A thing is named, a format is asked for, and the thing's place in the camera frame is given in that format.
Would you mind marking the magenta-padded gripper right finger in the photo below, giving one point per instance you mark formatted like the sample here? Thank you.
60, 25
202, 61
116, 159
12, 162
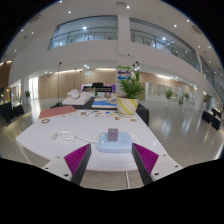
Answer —
146, 158

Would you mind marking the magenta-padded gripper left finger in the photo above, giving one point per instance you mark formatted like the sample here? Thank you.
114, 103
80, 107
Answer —
78, 158

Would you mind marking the purple-grey charger block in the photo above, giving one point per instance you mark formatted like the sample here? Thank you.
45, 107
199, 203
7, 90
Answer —
113, 134

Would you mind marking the light blue power strip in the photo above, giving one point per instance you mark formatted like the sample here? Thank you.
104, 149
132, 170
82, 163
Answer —
113, 146

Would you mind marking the black-clothed table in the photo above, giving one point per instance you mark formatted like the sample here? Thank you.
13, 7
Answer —
143, 115

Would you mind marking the flat red mat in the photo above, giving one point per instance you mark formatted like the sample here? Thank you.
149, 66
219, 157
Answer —
56, 112

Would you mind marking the potted plant in striped pot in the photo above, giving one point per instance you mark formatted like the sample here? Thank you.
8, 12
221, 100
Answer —
127, 105

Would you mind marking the white sculpted model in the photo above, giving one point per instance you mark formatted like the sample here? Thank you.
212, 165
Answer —
76, 98

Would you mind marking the large background potted plant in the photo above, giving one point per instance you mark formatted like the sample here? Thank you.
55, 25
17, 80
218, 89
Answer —
169, 93

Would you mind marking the small background potted plant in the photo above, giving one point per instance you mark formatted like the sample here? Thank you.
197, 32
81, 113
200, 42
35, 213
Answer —
27, 94
186, 96

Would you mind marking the black piano with screen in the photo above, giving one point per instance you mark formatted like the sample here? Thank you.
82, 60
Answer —
98, 86

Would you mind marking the black-covered furniture group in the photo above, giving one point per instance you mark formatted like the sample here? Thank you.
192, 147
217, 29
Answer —
211, 118
8, 111

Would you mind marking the arrow direction sign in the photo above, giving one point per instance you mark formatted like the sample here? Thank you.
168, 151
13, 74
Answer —
124, 72

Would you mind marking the recessed ceiling lights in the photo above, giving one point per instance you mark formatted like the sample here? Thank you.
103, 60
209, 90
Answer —
69, 12

